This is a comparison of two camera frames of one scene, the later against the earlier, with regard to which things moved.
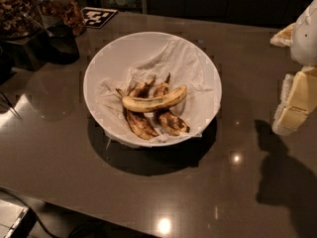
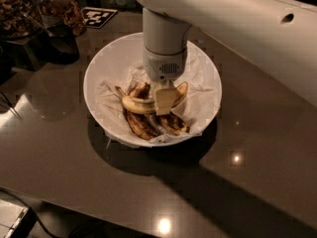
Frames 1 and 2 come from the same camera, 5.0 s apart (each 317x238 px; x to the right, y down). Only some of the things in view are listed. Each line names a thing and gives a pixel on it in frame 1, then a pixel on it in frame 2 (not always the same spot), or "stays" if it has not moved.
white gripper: (305, 39) → (163, 65)
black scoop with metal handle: (60, 45) stays
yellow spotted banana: (170, 99) stays
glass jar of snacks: (57, 5) stays
